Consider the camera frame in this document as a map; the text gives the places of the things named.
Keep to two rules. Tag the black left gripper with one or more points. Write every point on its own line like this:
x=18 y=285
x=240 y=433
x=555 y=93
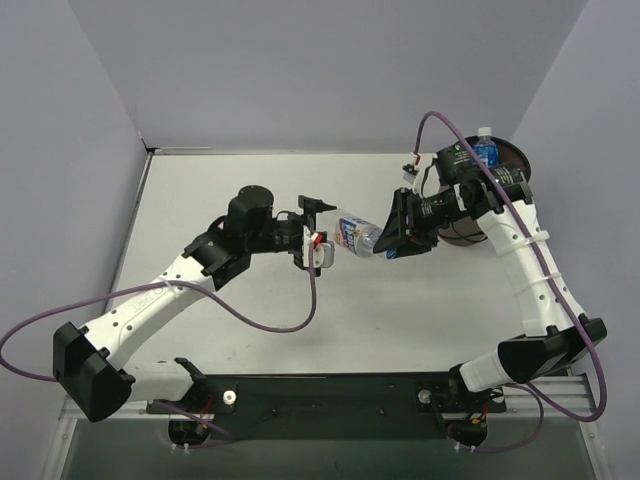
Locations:
x=306 y=232

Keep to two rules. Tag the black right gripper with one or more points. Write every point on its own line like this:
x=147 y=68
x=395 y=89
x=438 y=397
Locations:
x=408 y=216

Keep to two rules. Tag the blue white orange label bottle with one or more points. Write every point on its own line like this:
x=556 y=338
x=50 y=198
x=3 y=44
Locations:
x=358 y=236

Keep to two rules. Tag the blue label water bottle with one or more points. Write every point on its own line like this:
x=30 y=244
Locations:
x=485 y=147

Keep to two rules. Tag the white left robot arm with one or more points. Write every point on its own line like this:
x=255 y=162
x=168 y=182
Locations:
x=93 y=363

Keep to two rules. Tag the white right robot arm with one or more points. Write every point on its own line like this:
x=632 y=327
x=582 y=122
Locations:
x=556 y=331

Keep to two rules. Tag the brown plastic bin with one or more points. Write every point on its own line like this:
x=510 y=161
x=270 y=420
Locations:
x=456 y=169

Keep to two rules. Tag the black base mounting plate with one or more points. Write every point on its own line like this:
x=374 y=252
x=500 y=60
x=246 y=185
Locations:
x=361 y=406

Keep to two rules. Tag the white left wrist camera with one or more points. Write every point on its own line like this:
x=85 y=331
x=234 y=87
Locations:
x=323 y=252

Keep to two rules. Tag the aluminium extrusion rail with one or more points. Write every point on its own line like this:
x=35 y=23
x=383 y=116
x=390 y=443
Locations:
x=573 y=396

